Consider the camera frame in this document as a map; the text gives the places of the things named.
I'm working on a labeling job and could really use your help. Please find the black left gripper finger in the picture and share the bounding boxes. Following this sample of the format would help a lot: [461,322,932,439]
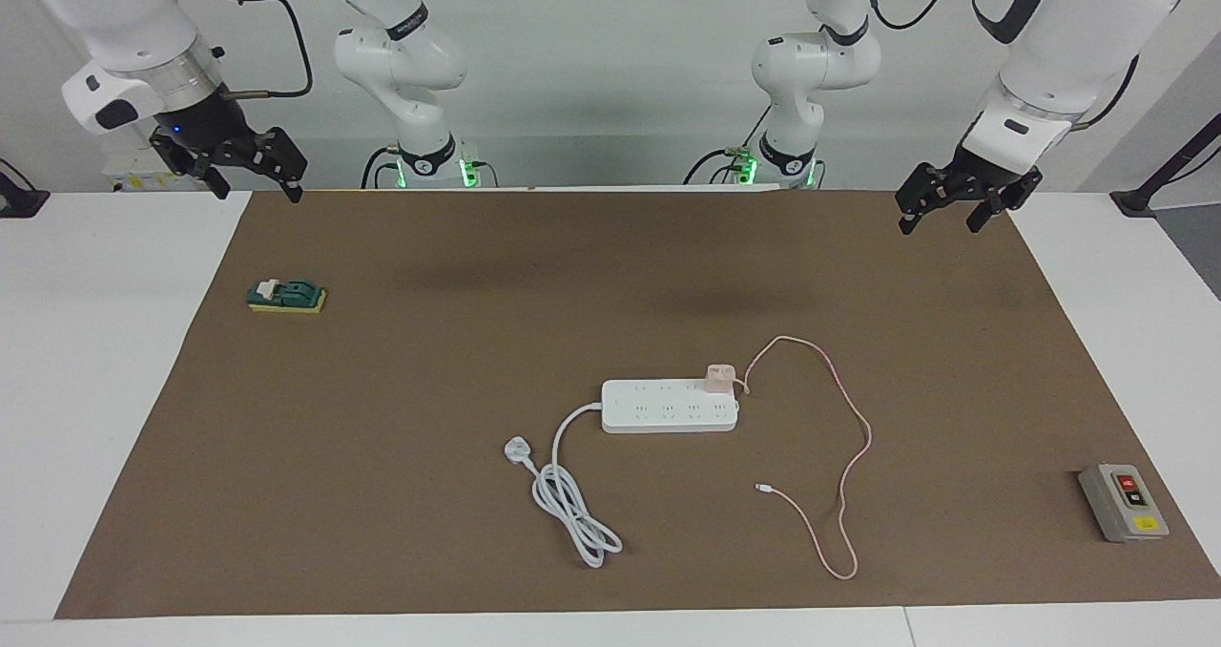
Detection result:
[895,162,955,237]
[966,189,1014,235]

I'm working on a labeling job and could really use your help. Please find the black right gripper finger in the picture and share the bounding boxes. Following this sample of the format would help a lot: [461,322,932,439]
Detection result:
[229,127,309,204]
[149,130,232,200]

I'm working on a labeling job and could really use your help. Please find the pink charging cable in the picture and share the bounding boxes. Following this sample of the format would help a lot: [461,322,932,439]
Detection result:
[733,335,875,581]

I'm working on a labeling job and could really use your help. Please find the white power strip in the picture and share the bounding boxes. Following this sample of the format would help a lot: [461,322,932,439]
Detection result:
[600,378,742,434]

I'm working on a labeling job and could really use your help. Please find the black angled stand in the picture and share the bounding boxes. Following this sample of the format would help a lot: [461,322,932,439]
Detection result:
[1109,113,1221,219]

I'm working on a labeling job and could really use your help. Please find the brown table mat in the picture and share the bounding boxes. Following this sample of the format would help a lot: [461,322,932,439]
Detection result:
[54,189,1221,619]

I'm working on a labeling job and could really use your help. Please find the white wall socket box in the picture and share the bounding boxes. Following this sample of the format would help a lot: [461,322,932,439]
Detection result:
[103,146,209,192]

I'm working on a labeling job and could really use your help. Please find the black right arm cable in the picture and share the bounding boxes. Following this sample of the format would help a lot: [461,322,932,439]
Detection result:
[227,0,316,102]

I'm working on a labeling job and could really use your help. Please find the grey on-off switch box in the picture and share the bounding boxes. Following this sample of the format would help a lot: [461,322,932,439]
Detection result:
[1078,463,1170,544]

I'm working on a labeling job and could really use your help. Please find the white power cord with plug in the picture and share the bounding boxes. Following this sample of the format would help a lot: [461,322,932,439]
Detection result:
[504,401,624,570]

